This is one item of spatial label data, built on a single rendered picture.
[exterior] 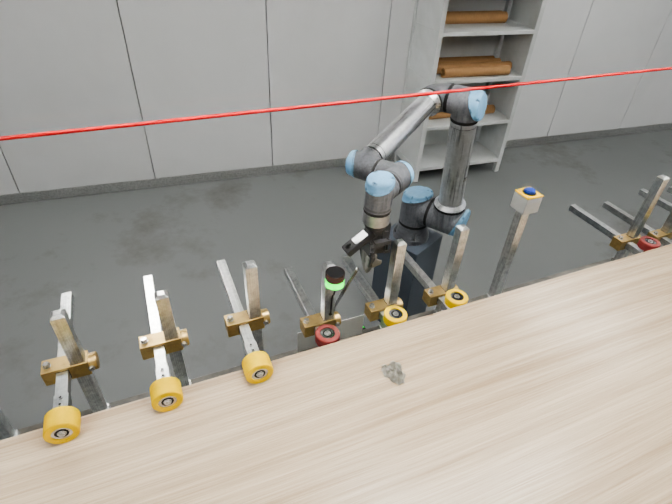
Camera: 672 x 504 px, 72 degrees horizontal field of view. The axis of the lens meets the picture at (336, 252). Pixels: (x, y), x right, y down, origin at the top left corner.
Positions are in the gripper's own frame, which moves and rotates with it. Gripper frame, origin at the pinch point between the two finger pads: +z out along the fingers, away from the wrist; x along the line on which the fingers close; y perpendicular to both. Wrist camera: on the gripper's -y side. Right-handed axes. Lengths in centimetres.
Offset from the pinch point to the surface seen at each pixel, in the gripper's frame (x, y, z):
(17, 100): 268, -139, 17
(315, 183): 225, 69, 96
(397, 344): -30.2, -2.4, 6.5
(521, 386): -57, 24, 6
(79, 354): -10, -91, -4
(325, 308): -9.8, -19.0, 3.7
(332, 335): -19.7, -20.5, 6.1
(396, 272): -9.8, 6.8, -4.6
